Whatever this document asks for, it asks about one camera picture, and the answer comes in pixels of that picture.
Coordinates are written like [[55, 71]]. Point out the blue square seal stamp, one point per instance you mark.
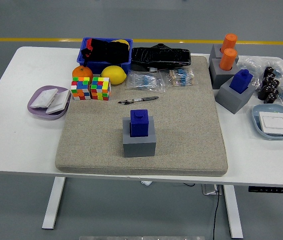
[[139, 123], [240, 81]]

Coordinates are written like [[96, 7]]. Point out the grey seal holder block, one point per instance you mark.
[[215, 52], [138, 148], [229, 100], [217, 75]]

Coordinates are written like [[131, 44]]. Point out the orange cylinder seal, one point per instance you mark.
[[227, 60], [229, 41]]

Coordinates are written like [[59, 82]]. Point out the black grey pen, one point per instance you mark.
[[148, 98]]

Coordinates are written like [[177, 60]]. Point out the clear bag of blue resistors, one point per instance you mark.
[[143, 81]]

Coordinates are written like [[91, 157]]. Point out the grey-brown fabric mat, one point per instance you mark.
[[181, 125]]

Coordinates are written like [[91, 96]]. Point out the colourful puzzle cube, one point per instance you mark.
[[80, 88], [100, 88]]

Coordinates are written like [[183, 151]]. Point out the yellow lemon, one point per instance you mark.
[[113, 75]]

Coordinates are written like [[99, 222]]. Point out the clear bag of taped resistors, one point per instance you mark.
[[181, 77]]

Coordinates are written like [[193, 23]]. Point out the small white part under table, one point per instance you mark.
[[146, 183]]

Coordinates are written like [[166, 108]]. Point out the blue plastic bin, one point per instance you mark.
[[101, 66]]

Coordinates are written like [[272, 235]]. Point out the orange fruit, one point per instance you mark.
[[82, 72]]

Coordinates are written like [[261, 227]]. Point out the yellow curved object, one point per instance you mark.
[[121, 41]]

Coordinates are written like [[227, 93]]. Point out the silver box under table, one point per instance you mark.
[[209, 190]]

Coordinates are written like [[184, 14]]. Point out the purple dish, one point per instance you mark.
[[34, 110]]

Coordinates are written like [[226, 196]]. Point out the blue-grey dish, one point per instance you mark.
[[257, 120]]

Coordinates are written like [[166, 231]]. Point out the white table leg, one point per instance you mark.
[[52, 205], [232, 212]]

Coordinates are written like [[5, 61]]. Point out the black table control panel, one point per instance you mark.
[[269, 189]]

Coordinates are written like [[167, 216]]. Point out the white wall switch panel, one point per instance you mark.
[[59, 102], [272, 123], [43, 98]]

